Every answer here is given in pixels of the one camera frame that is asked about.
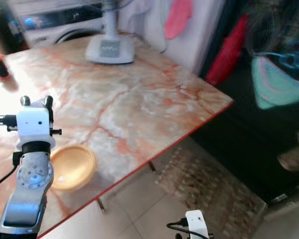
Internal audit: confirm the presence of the pink hanging cloth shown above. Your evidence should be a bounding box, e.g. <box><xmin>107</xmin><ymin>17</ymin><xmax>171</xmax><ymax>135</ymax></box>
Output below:
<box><xmin>164</xmin><ymin>0</ymin><xmax>194</xmax><ymax>40</ymax></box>

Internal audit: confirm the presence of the floral beige cloth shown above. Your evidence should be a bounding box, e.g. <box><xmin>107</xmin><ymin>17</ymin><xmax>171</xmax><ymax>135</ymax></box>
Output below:
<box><xmin>278</xmin><ymin>146</ymin><xmax>299</xmax><ymax>176</ymax></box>

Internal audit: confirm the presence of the white washing machine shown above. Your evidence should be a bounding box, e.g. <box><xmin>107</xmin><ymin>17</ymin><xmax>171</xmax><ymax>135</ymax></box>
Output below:
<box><xmin>15</xmin><ymin>2</ymin><xmax>105</xmax><ymax>49</ymax></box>

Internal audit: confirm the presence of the white standing fan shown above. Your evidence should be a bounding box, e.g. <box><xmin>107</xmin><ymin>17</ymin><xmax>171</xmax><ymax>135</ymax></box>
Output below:
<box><xmin>85</xmin><ymin>0</ymin><xmax>135</xmax><ymax>64</ymax></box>

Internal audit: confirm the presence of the dark bottle red cap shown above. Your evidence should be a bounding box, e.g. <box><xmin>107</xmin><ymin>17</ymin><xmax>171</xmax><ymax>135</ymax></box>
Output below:
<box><xmin>0</xmin><ymin>48</ymin><xmax>11</xmax><ymax>79</ymax></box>

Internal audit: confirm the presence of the black cabinet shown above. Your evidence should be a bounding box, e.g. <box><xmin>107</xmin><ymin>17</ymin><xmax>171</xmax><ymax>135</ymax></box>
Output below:
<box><xmin>189</xmin><ymin>0</ymin><xmax>299</xmax><ymax>205</ymax></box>

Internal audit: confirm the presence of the teal bag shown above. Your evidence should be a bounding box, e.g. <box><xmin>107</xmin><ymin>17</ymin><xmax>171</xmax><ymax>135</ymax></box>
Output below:
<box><xmin>251</xmin><ymin>54</ymin><xmax>299</xmax><ymax>110</ymax></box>

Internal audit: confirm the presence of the yellow plastic bowl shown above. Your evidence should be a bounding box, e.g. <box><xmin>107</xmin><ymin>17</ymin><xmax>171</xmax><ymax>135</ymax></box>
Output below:
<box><xmin>50</xmin><ymin>144</ymin><xmax>98</xmax><ymax>192</ymax></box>

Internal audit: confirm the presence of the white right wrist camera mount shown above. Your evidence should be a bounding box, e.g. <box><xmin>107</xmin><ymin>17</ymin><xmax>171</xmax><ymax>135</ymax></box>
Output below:
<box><xmin>185</xmin><ymin>210</ymin><xmax>211</xmax><ymax>239</ymax></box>

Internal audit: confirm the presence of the red fabric item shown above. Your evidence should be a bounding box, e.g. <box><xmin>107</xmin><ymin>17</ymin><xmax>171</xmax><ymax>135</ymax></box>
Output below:
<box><xmin>207</xmin><ymin>14</ymin><xmax>250</xmax><ymax>86</ymax></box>

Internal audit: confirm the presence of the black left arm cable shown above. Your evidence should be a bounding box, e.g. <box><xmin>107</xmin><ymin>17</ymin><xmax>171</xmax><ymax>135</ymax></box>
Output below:
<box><xmin>0</xmin><ymin>115</ymin><xmax>20</xmax><ymax>235</ymax></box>

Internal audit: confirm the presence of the tall white cabinet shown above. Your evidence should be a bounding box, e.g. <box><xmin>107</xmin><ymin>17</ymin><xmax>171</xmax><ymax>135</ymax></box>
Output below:
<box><xmin>130</xmin><ymin>0</ymin><xmax>227</xmax><ymax>75</ymax></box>

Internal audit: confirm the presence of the patterned brown rug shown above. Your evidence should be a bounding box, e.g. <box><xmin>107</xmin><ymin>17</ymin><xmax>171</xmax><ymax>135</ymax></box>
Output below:
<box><xmin>152</xmin><ymin>144</ymin><xmax>268</xmax><ymax>239</ymax></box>

